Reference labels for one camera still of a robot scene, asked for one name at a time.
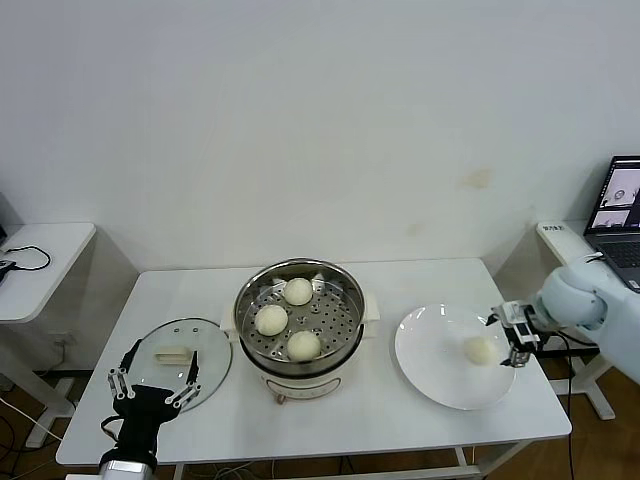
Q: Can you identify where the thin black looped cable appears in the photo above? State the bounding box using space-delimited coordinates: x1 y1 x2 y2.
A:
0 244 52 274

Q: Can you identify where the white round plate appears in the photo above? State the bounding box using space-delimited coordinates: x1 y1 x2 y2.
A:
394 303 517 411

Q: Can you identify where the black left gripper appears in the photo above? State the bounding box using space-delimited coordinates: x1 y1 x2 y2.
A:
105 338 203 459

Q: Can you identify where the glass lid with cream handle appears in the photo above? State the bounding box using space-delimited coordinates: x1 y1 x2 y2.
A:
120 317 235 414

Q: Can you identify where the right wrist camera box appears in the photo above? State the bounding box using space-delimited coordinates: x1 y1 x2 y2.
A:
499 301 526 326

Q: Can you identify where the white floor cable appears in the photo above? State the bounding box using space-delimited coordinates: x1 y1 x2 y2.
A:
0 397 65 442

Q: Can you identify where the white steamed baozi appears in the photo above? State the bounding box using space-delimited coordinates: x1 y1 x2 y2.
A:
463 336 500 366
284 277 315 306
286 330 322 363
254 304 290 337

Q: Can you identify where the cream electric cooker base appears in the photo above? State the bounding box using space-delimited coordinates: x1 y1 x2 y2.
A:
227 324 376 405

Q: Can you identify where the perforated steel steamer basket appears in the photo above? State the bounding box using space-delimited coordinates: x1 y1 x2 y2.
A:
220 257 382 375

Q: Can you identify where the white side desk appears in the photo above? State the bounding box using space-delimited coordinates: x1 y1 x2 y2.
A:
0 221 139 449
492 219 640 421

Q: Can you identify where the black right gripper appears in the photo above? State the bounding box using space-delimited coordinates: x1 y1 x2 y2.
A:
483 310 544 370

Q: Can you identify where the grey open laptop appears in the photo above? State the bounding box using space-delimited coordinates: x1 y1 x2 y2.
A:
583 155 640 294

